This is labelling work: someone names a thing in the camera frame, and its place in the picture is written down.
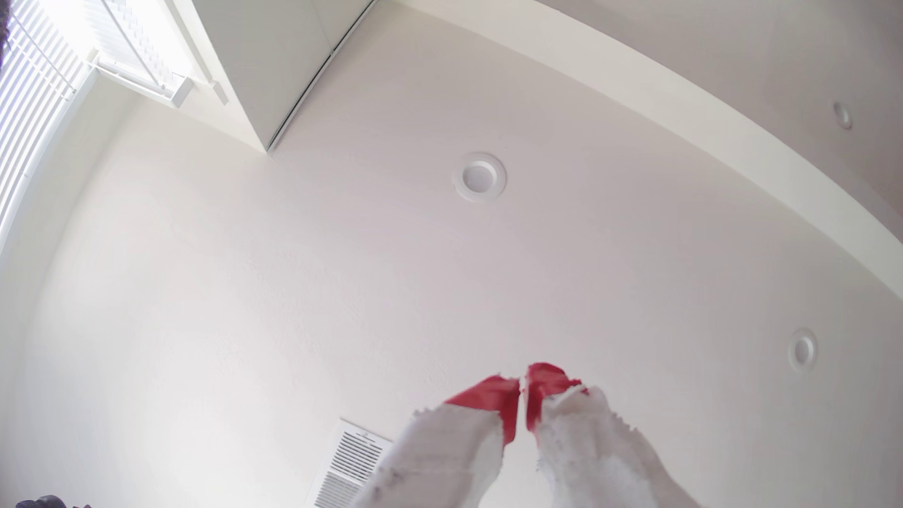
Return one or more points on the white cabinet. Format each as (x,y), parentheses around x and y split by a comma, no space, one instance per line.
(275,63)

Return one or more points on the white window blinds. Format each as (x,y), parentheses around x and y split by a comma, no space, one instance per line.
(35,84)

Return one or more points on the white ceiling air vent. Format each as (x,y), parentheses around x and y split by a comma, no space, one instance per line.
(349,465)

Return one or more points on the round recessed ceiling light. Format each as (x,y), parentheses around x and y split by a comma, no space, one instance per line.
(480,176)
(803,351)
(842,115)

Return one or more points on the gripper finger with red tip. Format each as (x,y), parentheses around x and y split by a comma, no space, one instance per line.
(592,451)
(444,451)

